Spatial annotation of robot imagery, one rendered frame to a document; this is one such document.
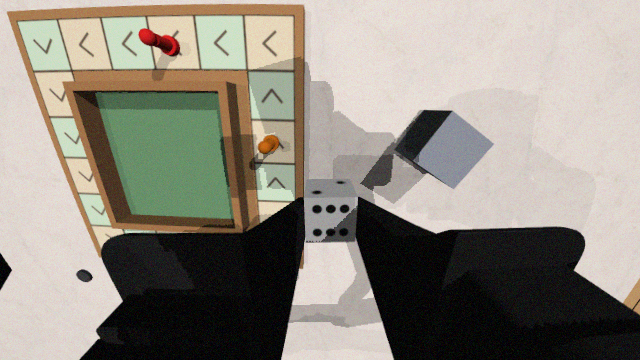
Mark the red pawn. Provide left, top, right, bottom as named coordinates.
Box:
left=139, top=28, right=180, bottom=57

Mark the orange game pawn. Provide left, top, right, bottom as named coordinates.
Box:
left=257, top=135, right=279, bottom=154

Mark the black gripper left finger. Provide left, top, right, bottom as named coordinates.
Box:
left=101, top=197, right=305, bottom=360

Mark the grey die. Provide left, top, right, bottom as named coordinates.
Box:
left=304, top=179, right=358, bottom=243

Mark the dark grey flat disc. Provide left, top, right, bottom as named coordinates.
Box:
left=76, top=269, right=93, bottom=282

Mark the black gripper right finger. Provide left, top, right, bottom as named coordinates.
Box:
left=356, top=197, right=585, bottom=360

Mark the square track game board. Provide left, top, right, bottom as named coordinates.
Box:
left=7, top=4, right=305, bottom=258

